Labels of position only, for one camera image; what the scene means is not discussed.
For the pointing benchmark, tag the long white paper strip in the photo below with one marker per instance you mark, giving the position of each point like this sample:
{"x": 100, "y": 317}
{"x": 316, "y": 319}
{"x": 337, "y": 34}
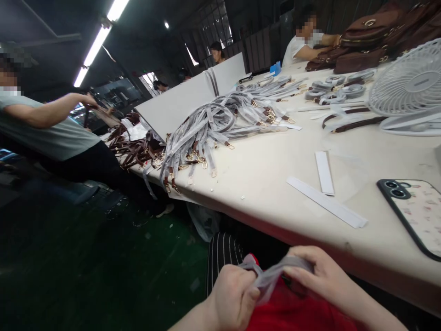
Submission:
{"x": 327, "y": 203}

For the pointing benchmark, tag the person's body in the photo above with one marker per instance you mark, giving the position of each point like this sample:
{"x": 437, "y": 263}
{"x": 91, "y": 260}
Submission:
{"x": 296, "y": 313}

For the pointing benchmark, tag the large white board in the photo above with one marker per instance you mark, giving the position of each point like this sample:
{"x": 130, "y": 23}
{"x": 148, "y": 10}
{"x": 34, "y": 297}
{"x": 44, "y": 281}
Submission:
{"x": 172, "y": 107}

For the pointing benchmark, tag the phone with floral case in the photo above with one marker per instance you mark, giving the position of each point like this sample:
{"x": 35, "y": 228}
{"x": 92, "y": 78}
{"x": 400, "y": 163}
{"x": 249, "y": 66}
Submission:
{"x": 418, "y": 213}

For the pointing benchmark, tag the pile of brown handbags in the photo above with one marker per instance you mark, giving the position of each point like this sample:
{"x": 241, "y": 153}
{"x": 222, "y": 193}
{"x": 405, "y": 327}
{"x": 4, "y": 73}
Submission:
{"x": 379, "y": 38}

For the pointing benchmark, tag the short white paper strip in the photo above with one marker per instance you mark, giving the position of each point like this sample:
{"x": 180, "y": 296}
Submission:
{"x": 325, "y": 172}

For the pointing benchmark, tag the white desk fan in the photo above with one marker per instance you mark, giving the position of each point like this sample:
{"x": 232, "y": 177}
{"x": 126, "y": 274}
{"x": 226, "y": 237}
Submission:
{"x": 408, "y": 82}

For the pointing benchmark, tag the person's right hand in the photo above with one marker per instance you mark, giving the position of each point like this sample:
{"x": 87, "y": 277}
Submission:
{"x": 327, "y": 272}

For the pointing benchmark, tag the blue box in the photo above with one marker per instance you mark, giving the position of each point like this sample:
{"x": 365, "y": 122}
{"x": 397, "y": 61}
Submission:
{"x": 275, "y": 69}

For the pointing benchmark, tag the ceiling tube lights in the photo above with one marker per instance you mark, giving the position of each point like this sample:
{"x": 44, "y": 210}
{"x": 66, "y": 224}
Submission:
{"x": 98, "y": 41}

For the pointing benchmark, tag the small white board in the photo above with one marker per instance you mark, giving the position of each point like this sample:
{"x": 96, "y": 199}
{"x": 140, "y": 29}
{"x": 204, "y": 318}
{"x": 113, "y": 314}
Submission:
{"x": 229, "y": 74}

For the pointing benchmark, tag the clear plastic bag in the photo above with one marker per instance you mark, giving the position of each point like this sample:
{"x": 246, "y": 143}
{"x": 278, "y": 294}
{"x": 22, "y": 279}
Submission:
{"x": 203, "y": 222}

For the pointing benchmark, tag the person's left hand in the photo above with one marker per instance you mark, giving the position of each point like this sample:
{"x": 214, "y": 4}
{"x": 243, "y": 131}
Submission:
{"x": 229, "y": 296}

